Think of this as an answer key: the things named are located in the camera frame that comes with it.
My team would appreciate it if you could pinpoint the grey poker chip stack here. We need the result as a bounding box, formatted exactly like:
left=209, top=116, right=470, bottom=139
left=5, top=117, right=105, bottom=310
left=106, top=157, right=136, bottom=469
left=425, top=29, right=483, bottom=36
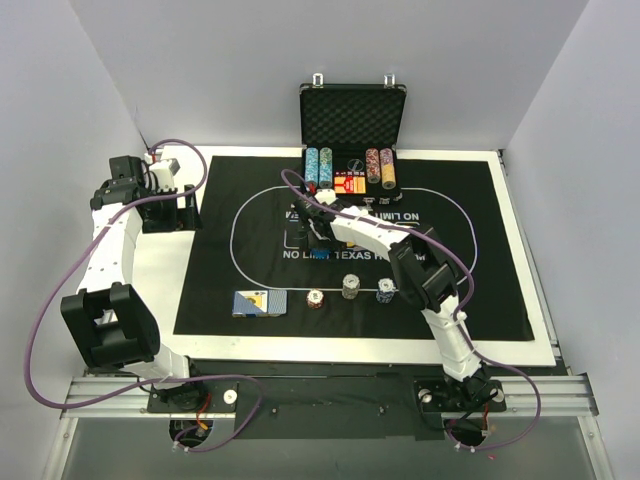
left=341, top=274, right=360, bottom=300

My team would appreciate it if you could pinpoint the red poker chip stack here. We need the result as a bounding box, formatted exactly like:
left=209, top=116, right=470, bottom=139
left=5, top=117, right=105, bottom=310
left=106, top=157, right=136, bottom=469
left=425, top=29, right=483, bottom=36
left=306, top=289, right=324, bottom=309

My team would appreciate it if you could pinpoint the blue small blind button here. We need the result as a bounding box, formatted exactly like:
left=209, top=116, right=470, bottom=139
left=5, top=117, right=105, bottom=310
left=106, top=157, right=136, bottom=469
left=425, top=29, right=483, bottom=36
left=310, top=248, right=331, bottom=259

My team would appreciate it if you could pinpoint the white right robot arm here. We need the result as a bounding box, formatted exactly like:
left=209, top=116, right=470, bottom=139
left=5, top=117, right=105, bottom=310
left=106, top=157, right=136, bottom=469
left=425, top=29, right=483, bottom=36
left=294, top=197, right=483, bottom=409

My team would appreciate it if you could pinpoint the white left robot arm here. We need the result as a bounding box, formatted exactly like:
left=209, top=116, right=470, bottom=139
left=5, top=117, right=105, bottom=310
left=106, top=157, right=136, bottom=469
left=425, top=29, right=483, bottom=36
left=60, top=180, right=206, bottom=412

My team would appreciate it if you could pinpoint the red playing card box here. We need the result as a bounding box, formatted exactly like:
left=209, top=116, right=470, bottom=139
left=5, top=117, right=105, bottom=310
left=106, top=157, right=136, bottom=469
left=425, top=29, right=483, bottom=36
left=333, top=175, right=366, bottom=195

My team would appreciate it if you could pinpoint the light blue chip row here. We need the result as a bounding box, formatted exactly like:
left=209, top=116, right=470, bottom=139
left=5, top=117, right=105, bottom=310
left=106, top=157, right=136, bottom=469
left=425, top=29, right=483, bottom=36
left=304, top=147, right=319, bottom=191

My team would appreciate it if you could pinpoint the clear dealer button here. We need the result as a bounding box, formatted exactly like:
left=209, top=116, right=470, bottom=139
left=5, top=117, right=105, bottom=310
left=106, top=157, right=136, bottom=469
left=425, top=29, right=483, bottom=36
left=347, top=158, right=365, bottom=172

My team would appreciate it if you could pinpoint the green chip row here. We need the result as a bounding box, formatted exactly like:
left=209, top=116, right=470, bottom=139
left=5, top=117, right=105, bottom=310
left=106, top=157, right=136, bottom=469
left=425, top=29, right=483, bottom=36
left=318, top=147, right=333, bottom=189

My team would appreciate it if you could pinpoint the red chip row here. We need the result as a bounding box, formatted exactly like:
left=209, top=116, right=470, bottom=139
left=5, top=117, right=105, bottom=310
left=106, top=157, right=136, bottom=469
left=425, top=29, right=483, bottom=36
left=365, top=148, right=381, bottom=184

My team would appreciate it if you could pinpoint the purple yellow chip row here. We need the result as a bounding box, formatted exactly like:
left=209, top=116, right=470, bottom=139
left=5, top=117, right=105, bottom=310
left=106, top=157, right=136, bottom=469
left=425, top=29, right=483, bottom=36
left=380, top=148, right=397, bottom=190

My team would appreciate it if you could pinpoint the aluminium poker chip case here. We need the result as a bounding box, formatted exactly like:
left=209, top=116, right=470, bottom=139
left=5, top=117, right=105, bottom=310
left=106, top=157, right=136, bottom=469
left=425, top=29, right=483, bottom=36
left=299, top=73, right=407, bottom=207

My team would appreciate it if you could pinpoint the black poker felt mat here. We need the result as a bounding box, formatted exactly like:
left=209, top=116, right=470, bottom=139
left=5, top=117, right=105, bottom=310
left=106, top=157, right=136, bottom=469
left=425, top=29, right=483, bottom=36
left=175, top=157, right=533, bottom=341

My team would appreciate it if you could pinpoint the blue poker chip stack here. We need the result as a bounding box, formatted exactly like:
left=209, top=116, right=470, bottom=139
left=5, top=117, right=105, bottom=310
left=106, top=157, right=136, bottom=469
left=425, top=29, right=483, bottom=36
left=376, top=278, right=396, bottom=304

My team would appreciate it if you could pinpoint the blue playing card deck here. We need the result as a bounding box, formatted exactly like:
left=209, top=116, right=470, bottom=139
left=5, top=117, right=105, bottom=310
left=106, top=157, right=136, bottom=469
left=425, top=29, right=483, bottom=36
left=232, top=290, right=288, bottom=317

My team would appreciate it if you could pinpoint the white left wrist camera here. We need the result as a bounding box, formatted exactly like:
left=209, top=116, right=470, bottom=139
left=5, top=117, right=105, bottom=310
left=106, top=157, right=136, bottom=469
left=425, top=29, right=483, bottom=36
left=149, top=158, right=180, bottom=192

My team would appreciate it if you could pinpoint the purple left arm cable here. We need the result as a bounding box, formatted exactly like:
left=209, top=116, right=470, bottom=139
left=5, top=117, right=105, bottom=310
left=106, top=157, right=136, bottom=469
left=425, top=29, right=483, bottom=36
left=23, top=139, right=264, bottom=454

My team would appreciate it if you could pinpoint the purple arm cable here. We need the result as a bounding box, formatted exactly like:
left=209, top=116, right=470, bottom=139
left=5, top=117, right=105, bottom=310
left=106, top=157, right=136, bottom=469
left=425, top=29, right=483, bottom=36
left=279, top=168, right=542, bottom=454
left=23, top=139, right=264, bottom=454

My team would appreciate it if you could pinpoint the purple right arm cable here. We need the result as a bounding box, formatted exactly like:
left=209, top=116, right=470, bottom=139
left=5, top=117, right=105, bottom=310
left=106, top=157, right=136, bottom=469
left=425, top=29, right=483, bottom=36
left=279, top=168, right=542, bottom=454

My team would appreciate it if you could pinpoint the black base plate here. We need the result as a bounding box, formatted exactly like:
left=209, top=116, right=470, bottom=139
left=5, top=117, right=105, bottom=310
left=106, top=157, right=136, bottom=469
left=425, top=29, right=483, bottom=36
left=144, top=360, right=506, bottom=446

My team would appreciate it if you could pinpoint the aluminium frame rail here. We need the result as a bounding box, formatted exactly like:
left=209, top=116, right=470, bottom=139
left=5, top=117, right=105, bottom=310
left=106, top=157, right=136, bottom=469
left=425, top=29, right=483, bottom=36
left=61, top=375, right=599, bottom=419

